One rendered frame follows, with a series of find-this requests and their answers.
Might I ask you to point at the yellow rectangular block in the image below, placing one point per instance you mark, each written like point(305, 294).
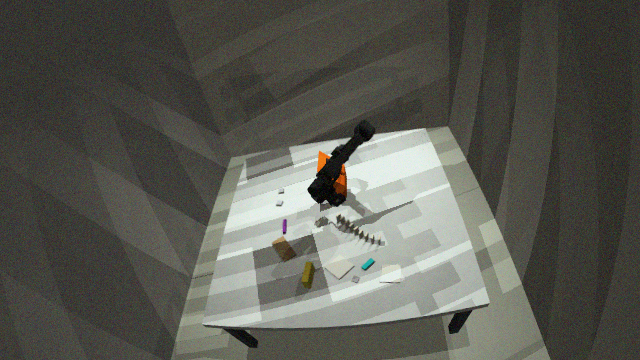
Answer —
point(308, 275)

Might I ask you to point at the cyan rectangular block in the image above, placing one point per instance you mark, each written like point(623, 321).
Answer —
point(368, 264)

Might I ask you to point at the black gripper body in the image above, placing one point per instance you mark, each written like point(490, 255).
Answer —
point(336, 199)

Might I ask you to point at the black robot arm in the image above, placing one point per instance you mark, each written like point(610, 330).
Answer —
point(363, 132)

